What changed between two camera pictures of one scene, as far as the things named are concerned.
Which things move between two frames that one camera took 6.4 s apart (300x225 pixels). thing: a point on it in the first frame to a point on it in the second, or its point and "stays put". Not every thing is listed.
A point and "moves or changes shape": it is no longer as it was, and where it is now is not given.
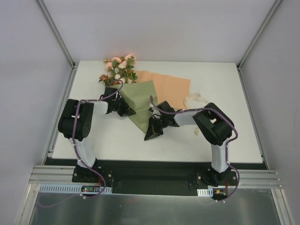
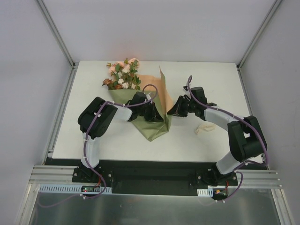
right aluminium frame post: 276,4 stays put
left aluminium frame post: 56,34 stays put
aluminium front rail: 41,174 stays put
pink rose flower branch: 129,59 to 129,66
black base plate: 152,177 stays put
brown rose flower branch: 107,80 moves or changes shape
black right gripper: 156,124 to 182,107
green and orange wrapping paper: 150,89 moves or changes shape
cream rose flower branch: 123,74 moves or changes shape
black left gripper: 121,107 to 152,112
